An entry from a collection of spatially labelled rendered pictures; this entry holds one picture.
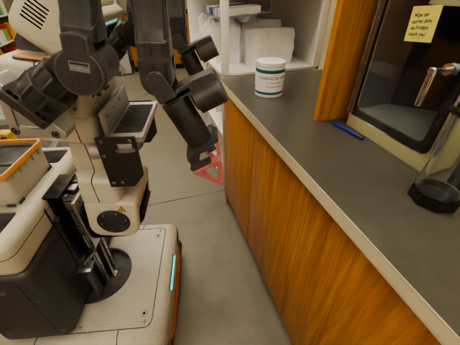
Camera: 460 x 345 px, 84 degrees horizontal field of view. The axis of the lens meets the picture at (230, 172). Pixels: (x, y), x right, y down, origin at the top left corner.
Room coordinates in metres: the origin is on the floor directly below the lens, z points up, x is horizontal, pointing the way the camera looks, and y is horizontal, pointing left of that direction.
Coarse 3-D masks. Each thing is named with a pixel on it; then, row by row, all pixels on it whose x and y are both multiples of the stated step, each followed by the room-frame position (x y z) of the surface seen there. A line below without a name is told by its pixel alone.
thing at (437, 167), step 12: (456, 108) 0.46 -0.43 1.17; (456, 120) 0.46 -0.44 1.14; (444, 132) 0.47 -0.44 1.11; (456, 132) 0.44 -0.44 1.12; (444, 144) 0.45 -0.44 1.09; (456, 144) 0.43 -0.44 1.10; (432, 156) 0.47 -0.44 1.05; (444, 156) 0.44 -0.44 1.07; (456, 156) 0.43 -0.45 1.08; (432, 168) 0.45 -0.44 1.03; (444, 168) 0.43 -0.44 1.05; (456, 168) 0.42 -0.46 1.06; (420, 180) 0.46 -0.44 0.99; (432, 180) 0.44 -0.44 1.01; (444, 180) 0.42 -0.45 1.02; (456, 180) 0.41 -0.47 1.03; (432, 192) 0.43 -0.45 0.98; (444, 192) 0.42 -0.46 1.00; (456, 192) 0.41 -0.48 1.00
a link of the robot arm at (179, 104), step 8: (184, 96) 0.48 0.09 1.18; (168, 104) 0.48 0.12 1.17; (176, 104) 0.47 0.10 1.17; (184, 104) 0.48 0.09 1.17; (192, 104) 0.50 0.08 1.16; (168, 112) 0.48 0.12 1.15; (176, 112) 0.47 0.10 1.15; (184, 112) 0.47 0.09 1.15; (192, 112) 0.48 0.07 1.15; (176, 120) 0.47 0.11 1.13; (184, 120) 0.47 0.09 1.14
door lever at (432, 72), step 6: (432, 66) 0.60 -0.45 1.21; (444, 66) 0.61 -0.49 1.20; (450, 66) 0.60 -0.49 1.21; (432, 72) 0.59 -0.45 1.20; (438, 72) 0.59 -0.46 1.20; (444, 72) 0.60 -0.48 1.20; (450, 72) 0.59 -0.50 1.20; (426, 78) 0.59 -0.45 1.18; (432, 78) 0.58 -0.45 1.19; (426, 84) 0.59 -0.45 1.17; (432, 84) 0.59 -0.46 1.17; (420, 90) 0.59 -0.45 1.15; (426, 90) 0.58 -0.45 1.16; (420, 96) 0.59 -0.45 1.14; (426, 96) 0.59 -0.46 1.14; (414, 102) 0.60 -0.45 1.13; (420, 102) 0.59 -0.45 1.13
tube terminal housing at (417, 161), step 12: (348, 120) 0.86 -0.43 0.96; (360, 120) 0.81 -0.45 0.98; (360, 132) 0.79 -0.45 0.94; (372, 132) 0.75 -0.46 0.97; (384, 144) 0.69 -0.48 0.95; (396, 144) 0.66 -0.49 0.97; (396, 156) 0.64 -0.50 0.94; (408, 156) 0.61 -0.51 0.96; (420, 156) 0.58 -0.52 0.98; (420, 168) 0.57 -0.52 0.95
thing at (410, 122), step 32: (416, 0) 0.75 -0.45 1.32; (448, 0) 0.67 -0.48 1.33; (384, 32) 0.81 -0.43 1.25; (448, 32) 0.64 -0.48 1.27; (384, 64) 0.77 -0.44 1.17; (416, 64) 0.68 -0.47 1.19; (384, 96) 0.74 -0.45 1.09; (416, 96) 0.65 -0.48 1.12; (448, 96) 0.58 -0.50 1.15; (384, 128) 0.70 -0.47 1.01; (416, 128) 0.61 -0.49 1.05
